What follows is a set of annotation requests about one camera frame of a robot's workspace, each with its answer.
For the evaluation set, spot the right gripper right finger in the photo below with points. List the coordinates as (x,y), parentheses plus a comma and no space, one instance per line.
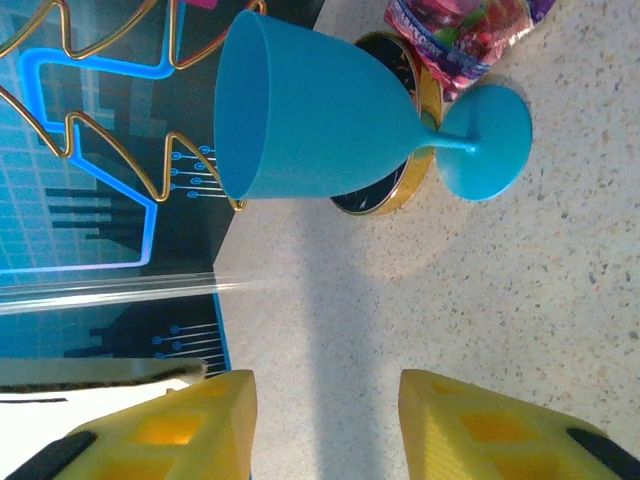
(475,440)

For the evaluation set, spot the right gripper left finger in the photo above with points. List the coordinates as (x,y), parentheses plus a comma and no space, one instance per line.
(190,440)

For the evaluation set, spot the yellow paper box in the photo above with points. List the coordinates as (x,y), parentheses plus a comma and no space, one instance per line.
(100,407)

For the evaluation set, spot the blue plastic goblet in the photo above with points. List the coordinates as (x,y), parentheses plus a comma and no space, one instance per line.
(320,115)

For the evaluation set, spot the purple candy bag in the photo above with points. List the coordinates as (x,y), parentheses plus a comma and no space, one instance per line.
(450,35)

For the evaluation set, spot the aluminium corner post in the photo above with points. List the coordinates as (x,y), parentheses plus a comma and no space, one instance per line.
(100,295)

